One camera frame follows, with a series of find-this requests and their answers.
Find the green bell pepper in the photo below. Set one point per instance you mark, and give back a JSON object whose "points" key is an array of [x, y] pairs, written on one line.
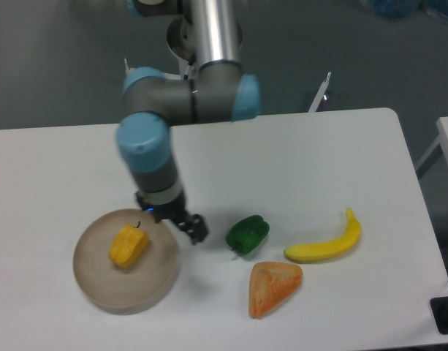
{"points": [[247, 234]]}

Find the beige round plate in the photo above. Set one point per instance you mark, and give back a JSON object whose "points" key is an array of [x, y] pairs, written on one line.
{"points": [[125, 290]]}

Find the orange triangular bread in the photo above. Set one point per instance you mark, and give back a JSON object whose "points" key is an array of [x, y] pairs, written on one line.
{"points": [[270, 284]]}

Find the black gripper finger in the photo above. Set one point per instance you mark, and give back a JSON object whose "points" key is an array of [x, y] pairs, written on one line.
{"points": [[195, 227]]}

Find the yellow banana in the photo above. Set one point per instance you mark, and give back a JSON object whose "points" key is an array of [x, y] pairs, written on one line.
{"points": [[326, 250]]}

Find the blue bag on floor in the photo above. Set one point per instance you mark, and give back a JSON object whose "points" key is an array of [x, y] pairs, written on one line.
{"points": [[395, 10]]}

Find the white side table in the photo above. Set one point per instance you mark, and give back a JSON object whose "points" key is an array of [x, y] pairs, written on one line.
{"points": [[432, 172]]}

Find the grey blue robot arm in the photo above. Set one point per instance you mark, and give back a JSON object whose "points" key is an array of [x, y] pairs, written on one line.
{"points": [[216, 89]]}

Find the black device at table edge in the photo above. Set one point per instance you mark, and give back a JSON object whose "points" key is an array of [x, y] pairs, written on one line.
{"points": [[439, 308]]}

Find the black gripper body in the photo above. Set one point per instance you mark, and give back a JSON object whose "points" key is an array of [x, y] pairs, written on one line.
{"points": [[164, 205]]}

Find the yellow bell pepper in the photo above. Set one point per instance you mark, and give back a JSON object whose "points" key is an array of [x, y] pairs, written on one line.
{"points": [[128, 245]]}

